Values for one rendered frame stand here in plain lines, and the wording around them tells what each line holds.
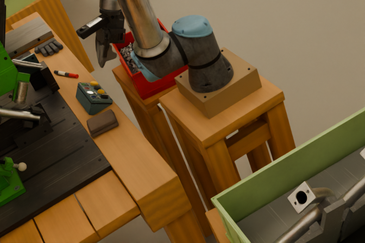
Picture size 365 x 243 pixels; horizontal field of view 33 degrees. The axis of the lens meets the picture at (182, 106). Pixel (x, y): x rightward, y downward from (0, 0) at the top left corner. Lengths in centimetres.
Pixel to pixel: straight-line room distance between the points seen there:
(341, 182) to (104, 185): 70
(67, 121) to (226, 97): 57
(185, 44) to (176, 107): 29
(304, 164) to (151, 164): 46
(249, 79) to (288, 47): 171
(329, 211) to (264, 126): 86
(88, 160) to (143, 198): 29
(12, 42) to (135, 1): 73
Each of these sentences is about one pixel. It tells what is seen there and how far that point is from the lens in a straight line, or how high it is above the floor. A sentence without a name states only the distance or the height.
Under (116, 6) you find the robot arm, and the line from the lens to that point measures 211.
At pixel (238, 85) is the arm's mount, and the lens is 198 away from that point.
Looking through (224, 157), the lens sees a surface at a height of 74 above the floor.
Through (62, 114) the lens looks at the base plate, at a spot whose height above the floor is 90.
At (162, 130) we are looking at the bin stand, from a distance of 233.
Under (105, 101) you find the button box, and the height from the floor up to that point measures 93.
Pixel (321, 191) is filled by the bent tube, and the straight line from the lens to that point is 126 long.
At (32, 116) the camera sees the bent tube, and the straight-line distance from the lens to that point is 214.
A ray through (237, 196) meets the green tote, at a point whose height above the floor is 93.
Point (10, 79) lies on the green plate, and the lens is 214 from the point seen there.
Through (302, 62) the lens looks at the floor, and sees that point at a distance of 355.
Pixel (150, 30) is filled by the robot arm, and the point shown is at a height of 123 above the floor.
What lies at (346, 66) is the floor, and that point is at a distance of 345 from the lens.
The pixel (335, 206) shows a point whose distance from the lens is 125.
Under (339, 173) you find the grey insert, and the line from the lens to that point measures 171.
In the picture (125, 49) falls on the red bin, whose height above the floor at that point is 87.
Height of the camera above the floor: 209
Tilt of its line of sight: 37 degrees down
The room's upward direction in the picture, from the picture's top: 22 degrees counter-clockwise
